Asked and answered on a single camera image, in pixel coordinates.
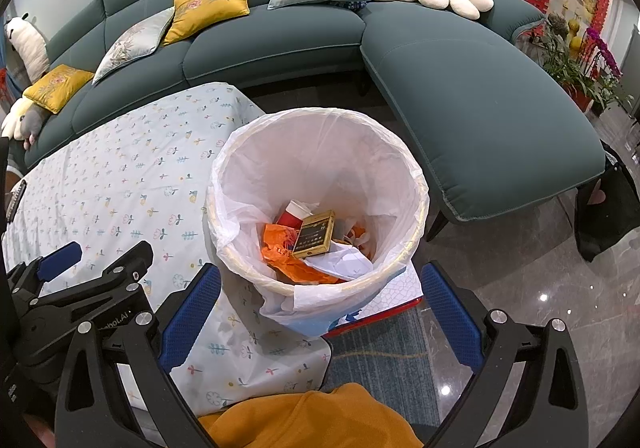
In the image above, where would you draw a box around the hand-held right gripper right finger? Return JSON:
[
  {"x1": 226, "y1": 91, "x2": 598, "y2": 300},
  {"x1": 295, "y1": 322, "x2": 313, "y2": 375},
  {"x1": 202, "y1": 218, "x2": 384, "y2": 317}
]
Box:
[{"x1": 421, "y1": 260, "x2": 591, "y2": 448}]

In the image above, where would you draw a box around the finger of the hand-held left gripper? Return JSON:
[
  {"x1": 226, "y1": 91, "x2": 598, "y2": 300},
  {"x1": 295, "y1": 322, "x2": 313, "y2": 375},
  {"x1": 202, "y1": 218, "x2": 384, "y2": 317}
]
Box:
[
  {"x1": 75, "y1": 242, "x2": 154, "y2": 309},
  {"x1": 6, "y1": 242, "x2": 83, "y2": 299}
]

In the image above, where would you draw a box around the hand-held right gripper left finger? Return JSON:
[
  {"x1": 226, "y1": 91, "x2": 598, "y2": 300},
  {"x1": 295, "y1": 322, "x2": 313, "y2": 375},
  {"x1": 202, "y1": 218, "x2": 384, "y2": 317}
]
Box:
[{"x1": 54, "y1": 263, "x2": 223, "y2": 448}]

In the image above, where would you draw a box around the small orange wrapper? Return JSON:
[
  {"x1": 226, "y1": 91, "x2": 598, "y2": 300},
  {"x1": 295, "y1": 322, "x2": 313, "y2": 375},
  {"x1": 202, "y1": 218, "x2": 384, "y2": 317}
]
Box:
[{"x1": 261, "y1": 223, "x2": 321, "y2": 283}]

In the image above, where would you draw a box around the grey paper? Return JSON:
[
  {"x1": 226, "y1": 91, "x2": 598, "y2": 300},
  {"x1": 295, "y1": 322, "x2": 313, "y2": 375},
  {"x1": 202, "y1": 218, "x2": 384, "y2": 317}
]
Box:
[{"x1": 312, "y1": 248, "x2": 375, "y2": 279}]

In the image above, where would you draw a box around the red paper cup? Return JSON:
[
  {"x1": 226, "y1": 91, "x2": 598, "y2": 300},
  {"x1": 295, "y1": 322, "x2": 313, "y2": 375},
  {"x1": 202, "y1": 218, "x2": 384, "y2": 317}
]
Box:
[{"x1": 276, "y1": 200, "x2": 321, "y2": 229}]

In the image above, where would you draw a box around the gold cigarette box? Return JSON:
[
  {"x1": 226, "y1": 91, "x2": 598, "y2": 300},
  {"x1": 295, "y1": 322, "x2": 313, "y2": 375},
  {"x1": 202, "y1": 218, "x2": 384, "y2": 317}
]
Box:
[{"x1": 291, "y1": 210, "x2": 337, "y2": 259}]

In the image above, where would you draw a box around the trash bin with white liner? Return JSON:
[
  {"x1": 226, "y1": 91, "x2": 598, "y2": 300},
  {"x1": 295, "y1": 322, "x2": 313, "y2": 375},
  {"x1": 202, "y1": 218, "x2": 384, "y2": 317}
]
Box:
[{"x1": 205, "y1": 108, "x2": 431, "y2": 339}]

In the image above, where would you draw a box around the person's left forearm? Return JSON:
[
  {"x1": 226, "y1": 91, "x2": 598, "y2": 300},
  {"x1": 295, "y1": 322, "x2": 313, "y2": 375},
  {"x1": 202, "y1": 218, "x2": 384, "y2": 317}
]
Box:
[{"x1": 25, "y1": 415, "x2": 58, "y2": 448}]

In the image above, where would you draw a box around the white box with red edge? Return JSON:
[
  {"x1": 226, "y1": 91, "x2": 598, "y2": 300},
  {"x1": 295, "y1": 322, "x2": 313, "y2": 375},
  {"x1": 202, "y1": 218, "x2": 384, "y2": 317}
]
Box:
[{"x1": 327, "y1": 260, "x2": 425, "y2": 329}]

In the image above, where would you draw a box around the black remote control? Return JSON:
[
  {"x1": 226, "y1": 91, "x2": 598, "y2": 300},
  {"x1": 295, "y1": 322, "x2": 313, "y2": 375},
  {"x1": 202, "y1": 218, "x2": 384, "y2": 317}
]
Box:
[{"x1": 5, "y1": 179, "x2": 28, "y2": 221}]

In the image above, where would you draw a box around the blue rug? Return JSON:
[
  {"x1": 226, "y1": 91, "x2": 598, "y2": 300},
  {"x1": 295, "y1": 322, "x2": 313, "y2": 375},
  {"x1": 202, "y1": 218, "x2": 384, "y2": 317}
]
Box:
[{"x1": 320, "y1": 308, "x2": 443, "y2": 426}]

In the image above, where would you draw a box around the light blue floral tablecloth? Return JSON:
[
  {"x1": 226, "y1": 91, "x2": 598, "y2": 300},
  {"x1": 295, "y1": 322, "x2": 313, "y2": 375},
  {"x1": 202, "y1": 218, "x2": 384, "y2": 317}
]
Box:
[{"x1": 0, "y1": 82, "x2": 333, "y2": 416}]

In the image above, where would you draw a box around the round wooden stool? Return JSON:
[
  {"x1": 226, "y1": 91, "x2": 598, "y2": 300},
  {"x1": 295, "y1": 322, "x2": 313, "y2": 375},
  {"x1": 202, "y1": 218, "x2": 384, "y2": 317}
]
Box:
[{"x1": 4, "y1": 159, "x2": 25, "y2": 196}]

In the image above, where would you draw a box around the grey plush toy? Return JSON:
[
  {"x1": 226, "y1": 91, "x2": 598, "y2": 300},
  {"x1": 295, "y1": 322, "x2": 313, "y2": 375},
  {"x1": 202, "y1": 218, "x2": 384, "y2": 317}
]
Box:
[{"x1": 15, "y1": 108, "x2": 47, "y2": 151}]

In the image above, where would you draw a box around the orange garment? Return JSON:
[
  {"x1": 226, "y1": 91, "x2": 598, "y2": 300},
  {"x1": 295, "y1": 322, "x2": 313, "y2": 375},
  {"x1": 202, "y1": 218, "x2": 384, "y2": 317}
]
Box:
[{"x1": 197, "y1": 382, "x2": 426, "y2": 448}]

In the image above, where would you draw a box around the black bag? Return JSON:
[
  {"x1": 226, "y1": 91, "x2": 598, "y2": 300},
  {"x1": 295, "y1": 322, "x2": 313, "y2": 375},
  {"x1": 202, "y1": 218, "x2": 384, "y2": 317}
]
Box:
[{"x1": 575, "y1": 140, "x2": 633, "y2": 263}]

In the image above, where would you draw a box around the yellow embroidered cushion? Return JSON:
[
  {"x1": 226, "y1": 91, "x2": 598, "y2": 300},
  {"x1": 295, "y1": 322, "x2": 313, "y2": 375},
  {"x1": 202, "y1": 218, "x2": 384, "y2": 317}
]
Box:
[
  {"x1": 22, "y1": 64, "x2": 95, "y2": 115},
  {"x1": 162, "y1": 0, "x2": 251, "y2": 46}
]

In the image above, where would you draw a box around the white plush toy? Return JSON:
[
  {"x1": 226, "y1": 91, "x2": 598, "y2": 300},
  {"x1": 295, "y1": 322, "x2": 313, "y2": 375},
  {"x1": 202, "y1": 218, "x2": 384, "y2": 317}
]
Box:
[{"x1": 4, "y1": 14, "x2": 51, "y2": 81}]

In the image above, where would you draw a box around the blue curtain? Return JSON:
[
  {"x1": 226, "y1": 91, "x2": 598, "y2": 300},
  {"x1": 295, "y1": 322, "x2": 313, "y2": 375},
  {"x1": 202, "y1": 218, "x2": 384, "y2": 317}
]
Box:
[{"x1": 0, "y1": 12, "x2": 12, "y2": 103}]

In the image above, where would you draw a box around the green plant in red pot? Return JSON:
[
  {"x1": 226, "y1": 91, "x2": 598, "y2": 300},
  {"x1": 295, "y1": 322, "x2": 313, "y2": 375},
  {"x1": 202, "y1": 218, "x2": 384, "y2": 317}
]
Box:
[{"x1": 542, "y1": 28, "x2": 608, "y2": 111}]

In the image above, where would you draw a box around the teal sectional sofa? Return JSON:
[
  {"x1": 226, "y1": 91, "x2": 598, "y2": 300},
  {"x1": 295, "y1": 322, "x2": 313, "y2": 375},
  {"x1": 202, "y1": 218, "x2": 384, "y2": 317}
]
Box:
[{"x1": 22, "y1": 0, "x2": 607, "y2": 223}]

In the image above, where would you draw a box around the purple orchid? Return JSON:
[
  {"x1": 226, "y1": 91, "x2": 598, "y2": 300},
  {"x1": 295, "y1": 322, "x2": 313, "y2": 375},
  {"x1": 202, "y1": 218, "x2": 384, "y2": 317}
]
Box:
[{"x1": 582, "y1": 26, "x2": 626, "y2": 98}]

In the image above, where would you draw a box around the potted plant with yellow fruits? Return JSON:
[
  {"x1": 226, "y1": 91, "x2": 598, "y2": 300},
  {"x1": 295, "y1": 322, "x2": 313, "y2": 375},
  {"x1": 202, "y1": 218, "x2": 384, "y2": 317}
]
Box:
[{"x1": 547, "y1": 12, "x2": 586, "y2": 58}]

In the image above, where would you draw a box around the blue patterned cushion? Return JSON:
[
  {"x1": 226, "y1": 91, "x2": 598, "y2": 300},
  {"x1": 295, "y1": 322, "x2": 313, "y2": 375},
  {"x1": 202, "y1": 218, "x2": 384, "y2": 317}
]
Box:
[{"x1": 327, "y1": 0, "x2": 373, "y2": 13}]

